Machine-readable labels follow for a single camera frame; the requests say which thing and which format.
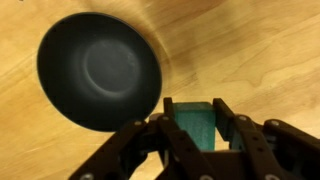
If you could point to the black bowl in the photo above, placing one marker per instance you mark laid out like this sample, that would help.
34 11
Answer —
100 70

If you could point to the small green block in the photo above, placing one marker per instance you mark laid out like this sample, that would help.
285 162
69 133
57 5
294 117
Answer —
196 126

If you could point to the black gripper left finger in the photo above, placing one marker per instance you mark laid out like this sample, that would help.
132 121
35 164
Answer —
146 153

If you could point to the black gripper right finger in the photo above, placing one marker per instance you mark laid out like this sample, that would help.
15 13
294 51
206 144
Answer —
280 150

